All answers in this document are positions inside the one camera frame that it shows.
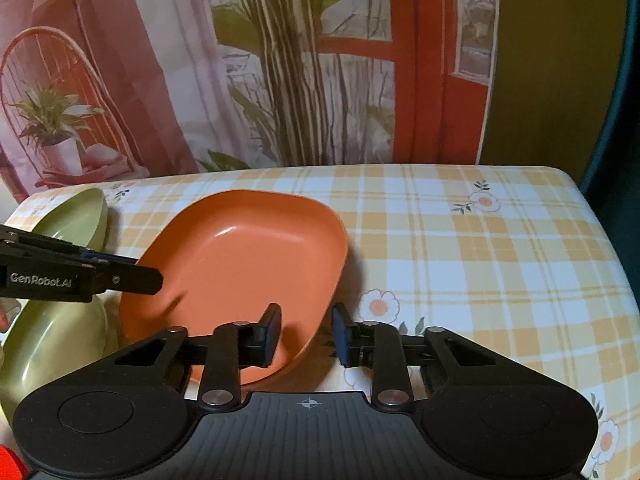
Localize green square plate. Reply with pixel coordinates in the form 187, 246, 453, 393
1, 296, 117, 422
32, 188, 108, 252

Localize orange square plate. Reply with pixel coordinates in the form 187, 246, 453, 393
118, 190, 348, 387

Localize red bowl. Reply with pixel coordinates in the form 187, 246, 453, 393
0, 445, 28, 480

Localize plaid floral tablecloth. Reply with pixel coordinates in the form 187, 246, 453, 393
4, 162, 640, 480

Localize printed room backdrop cloth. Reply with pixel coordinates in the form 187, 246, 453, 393
1, 0, 499, 200

